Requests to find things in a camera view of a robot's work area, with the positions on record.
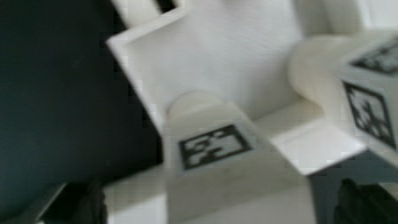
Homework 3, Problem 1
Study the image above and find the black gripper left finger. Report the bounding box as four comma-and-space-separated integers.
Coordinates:
37, 181, 109, 224

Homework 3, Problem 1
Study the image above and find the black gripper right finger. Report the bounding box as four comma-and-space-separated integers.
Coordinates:
334, 179, 398, 224

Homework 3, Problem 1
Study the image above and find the white chair leg block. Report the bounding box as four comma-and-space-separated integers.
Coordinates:
288, 31, 398, 165

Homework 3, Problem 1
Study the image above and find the white chair seat plate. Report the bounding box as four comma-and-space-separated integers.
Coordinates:
107, 0, 370, 175

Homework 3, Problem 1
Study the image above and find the white L-shaped obstacle fence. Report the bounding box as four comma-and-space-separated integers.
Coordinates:
103, 166, 167, 224

